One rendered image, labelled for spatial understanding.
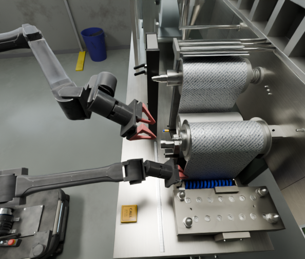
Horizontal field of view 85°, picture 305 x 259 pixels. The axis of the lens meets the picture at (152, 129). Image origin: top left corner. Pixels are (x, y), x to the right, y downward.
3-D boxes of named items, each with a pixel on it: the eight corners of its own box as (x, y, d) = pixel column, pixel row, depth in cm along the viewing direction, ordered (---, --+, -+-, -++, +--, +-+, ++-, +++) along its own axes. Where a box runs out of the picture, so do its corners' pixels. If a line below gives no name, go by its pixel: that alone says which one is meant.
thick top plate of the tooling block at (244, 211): (171, 193, 75) (173, 189, 70) (259, 190, 76) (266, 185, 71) (176, 236, 65) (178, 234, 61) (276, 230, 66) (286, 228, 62)
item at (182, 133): (176, 132, 64) (180, 127, 57) (182, 132, 64) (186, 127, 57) (178, 152, 62) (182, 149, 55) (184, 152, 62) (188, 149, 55)
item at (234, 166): (179, 181, 75) (187, 161, 60) (232, 179, 75) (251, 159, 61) (180, 182, 74) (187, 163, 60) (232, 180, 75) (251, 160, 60)
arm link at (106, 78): (70, 120, 45) (55, 95, 39) (81, 92, 53) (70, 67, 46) (114, 120, 46) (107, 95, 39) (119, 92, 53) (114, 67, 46)
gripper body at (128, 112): (125, 139, 47) (100, 129, 43) (128, 112, 53) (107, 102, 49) (139, 127, 43) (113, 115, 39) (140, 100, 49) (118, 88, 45)
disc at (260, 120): (240, 130, 70) (259, 108, 58) (241, 130, 70) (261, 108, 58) (251, 164, 63) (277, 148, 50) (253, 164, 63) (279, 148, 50)
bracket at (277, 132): (261, 128, 60) (264, 124, 58) (277, 127, 60) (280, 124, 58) (267, 139, 57) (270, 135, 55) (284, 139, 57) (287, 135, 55)
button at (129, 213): (122, 206, 79) (121, 204, 77) (137, 205, 79) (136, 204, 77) (121, 223, 74) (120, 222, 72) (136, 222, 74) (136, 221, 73)
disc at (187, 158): (179, 132, 70) (186, 110, 57) (180, 132, 70) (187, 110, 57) (184, 167, 62) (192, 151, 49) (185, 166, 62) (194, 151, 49)
